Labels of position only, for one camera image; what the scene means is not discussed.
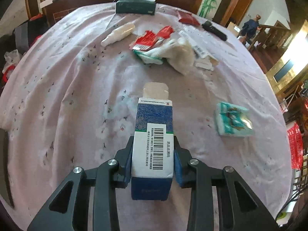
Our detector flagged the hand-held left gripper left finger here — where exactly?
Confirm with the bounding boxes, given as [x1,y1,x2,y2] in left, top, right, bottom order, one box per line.
[27,136,135,231]

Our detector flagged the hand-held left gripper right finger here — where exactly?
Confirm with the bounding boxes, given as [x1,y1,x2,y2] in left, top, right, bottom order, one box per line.
[174,136,281,231]

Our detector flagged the blue and white medicine box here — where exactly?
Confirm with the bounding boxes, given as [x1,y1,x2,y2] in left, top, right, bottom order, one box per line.
[131,82,174,201]

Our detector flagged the teal tissue pack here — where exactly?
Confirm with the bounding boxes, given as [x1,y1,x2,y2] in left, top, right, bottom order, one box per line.
[215,101,256,137]

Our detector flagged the red mesh basket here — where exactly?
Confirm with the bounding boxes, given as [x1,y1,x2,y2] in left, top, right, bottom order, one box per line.
[286,123,303,170]

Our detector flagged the red and white packet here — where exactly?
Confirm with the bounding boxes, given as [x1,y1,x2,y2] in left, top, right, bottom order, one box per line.
[130,30,158,51]

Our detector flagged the pink floral tablecloth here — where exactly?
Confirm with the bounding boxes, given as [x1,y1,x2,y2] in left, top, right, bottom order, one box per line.
[0,1,293,231]

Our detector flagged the white cardboard piece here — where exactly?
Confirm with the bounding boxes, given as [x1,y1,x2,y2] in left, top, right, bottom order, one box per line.
[194,59,216,71]

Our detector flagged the cream cloth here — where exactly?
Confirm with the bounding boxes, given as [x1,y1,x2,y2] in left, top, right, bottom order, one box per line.
[167,37,195,75]

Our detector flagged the white plastic bottle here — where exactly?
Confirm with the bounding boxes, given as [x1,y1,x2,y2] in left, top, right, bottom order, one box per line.
[100,22,136,47]

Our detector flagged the white paper strip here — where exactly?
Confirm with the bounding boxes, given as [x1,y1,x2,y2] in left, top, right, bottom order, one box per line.
[185,28,210,58]

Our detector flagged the crumpled red wrapper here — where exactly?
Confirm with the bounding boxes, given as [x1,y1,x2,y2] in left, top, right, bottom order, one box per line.
[156,26,174,39]

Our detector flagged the black handheld device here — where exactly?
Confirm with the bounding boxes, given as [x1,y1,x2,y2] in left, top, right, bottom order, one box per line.
[202,21,228,41]

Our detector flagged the gold and black pillar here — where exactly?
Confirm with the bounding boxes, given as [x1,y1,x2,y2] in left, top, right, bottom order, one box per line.
[266,50,308,94]

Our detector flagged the white plastic bag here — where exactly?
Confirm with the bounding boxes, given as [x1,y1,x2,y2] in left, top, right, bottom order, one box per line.
[3,49,22,75]

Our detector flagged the cardboard box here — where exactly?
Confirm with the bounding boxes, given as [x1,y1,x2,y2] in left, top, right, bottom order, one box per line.
[227,22,241,35]

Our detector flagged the dark green tissue box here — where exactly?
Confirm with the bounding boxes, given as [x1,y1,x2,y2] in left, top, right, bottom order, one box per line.
[115,0,160,16]

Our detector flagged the dark red pouch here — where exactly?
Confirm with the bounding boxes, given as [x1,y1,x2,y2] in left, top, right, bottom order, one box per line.
[177,10,201,26]

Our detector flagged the wooden staircase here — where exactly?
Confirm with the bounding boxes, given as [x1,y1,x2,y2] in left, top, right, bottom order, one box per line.
[248,20,291,73]

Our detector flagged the dark blue jacket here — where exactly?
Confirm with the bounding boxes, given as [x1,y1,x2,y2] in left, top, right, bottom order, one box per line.
[241,19,260,39]

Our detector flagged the black bag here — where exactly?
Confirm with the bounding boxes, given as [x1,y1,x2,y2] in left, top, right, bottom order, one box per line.
[12,20,46,51]

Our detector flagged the wooden counter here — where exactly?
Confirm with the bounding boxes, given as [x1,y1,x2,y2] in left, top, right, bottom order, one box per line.
[40,0,210,27]

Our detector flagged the brown wooden door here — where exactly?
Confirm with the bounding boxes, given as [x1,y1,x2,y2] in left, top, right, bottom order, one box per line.
[237,0,255,27]

